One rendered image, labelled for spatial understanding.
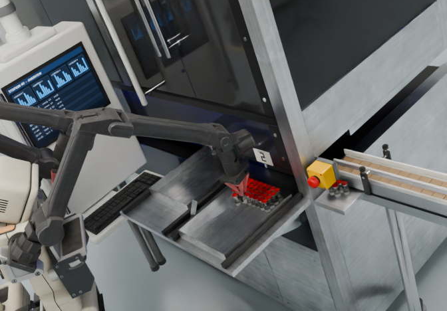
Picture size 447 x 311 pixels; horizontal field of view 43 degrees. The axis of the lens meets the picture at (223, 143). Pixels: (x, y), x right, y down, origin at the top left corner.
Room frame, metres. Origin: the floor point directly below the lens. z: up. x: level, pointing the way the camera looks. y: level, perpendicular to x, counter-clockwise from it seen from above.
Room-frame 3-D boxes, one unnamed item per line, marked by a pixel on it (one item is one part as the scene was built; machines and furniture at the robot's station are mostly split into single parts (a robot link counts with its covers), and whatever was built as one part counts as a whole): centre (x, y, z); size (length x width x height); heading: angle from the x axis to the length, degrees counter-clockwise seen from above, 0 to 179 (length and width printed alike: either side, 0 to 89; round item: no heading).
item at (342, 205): (1.59, -0.32, 0.87); 0.14 x 0.13 x 0.02; 123
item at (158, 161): (2.50, 0.34, 0.73); 1.98 x 0.01 x 0.25; 33
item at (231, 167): (1.65, 0.00, 1.10); 0.10 x 0.07 x 0.07; 137
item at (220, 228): (1.66, 0.05, 0.90); 0.34 x 0.26 x 0.04; 122
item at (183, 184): (2.01, 0.14, 0.90); 0.34 x 0.26 x 0.04; 123
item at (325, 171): (1.58, -0.28, 0.99); 0.08 x 0.07 x 0.07; 123
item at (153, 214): (1.83, 0.11, 0.87); 0.70 x 0.48 x 0.02; 33
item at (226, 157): (1.66, 0.00, 1.16); 0.07 x 0.06 x 0.07; 104
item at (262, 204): (1.71, -0.02, 0.90); 0.18 x 0.02 x 0.05; 32
